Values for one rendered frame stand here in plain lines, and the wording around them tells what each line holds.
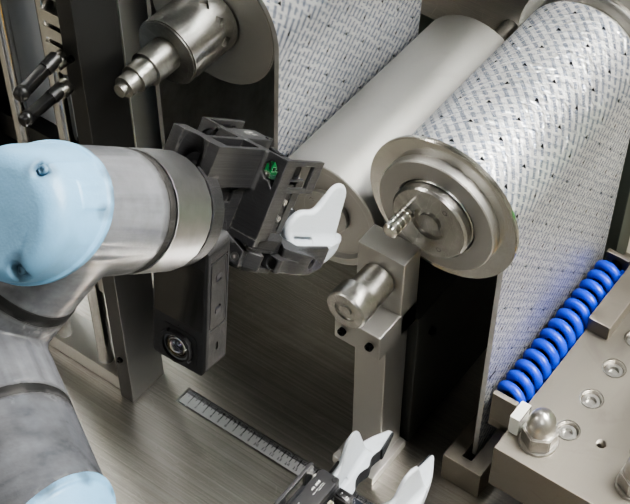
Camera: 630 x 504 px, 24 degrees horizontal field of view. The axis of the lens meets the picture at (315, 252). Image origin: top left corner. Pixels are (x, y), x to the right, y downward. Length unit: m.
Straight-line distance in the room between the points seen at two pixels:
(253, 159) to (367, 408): 0.55
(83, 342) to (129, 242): 0.78
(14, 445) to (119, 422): 0.78
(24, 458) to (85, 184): 0.14
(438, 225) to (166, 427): 0.44
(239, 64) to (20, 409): 0.59
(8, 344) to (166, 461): 0.71
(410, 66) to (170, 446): 0.46
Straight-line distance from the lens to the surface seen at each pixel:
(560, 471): 1.35
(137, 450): 1.52
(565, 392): 1.41
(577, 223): 1.39
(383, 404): 1.41
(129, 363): 1.50
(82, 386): 1.57
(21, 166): 0.77
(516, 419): 1.35
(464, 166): 1.19
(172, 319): 0.97
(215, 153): 0.88
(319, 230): 1.02
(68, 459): 0.76
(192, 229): 0.86
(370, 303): 1.25
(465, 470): 1.46
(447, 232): 1.22
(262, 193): 0.93
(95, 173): 0.79
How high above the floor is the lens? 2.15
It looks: 48 degrees down
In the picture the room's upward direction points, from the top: straight up
